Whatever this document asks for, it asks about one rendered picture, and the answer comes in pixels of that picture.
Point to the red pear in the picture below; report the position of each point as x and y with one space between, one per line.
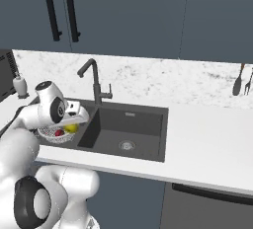
59 133

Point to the dark blue lower cupboard door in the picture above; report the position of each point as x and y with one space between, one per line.
128 201

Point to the grey dishwasher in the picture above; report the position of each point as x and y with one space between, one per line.
204 211

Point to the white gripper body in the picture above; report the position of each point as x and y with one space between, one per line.
78 118

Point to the dark blue cupboard door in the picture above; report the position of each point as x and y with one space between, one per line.
131 15
220 15
26 12
128 201

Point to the dark grey sink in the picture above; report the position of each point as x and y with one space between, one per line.
131 131

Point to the yellow mango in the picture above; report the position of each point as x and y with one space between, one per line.
71 128

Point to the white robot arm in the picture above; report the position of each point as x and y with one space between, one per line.
19 160

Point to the dark grey sink faucet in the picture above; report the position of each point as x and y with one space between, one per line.
96 85

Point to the white colander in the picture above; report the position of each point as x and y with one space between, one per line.
49 135

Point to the dark hanging fork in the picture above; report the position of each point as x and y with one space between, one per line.
248 86

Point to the white soap dispenser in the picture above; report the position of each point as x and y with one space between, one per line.
20 86

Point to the black appliance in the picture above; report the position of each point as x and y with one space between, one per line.
6 75

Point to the dark hanging spatula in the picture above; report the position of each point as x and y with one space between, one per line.
237 83

